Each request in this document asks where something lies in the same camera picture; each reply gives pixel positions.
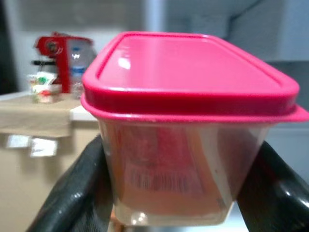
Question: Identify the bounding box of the red coffee machine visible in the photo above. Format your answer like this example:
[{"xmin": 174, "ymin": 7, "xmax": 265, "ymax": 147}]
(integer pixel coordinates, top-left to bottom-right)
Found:
[{"xmin": 31, "ymin": 31, "xmax": 97, "ymax": 94}]

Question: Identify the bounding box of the clear plastic water bottle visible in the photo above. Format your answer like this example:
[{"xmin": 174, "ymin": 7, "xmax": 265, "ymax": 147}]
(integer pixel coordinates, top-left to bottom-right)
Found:
[{"xmin": 70, "ymin": 47, "xmax": 88, "ymax": 100}]

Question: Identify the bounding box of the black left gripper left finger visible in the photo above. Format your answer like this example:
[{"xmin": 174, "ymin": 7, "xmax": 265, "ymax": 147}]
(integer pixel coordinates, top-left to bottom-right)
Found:
[{"xmin": 26, "ymin": 134, "xmax": 114, "ymax": 232}]

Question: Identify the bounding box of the beige tablecloth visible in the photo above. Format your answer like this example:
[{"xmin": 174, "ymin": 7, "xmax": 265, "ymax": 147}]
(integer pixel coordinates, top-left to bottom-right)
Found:
[{"xmin": 0, "ymin": 95, "xmax": 83, "ymax": 138}]

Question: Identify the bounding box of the clear container with pink lid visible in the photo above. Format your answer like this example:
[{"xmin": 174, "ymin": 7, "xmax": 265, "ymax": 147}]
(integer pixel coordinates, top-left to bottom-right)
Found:
[{"xmin": 81, "ymin": 31, "xmax": 309, "ymax": 227}]

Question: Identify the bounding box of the white paper tag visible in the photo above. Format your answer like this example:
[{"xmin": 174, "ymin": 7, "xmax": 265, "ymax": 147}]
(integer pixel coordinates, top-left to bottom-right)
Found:
[
  {"xmin": 6, "ymin": 134, "xmax": 31, "ymax": 148},
  {"xmin": 30, "ymin": 137, "xmax": 58, "ymax": 158}
]

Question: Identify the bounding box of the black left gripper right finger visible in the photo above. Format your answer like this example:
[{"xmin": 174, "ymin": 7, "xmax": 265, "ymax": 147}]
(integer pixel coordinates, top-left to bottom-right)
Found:
[{"xmin": 237, "ymin": 141, "xmax": 309, "ymax": 232}]

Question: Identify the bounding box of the white kitchen counter cabinet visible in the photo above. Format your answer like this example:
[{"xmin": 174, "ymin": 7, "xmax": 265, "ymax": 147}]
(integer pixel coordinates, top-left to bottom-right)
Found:
[{"xmin": 70, "ymin": 105, "xmax": 103, "ymax": 145}]

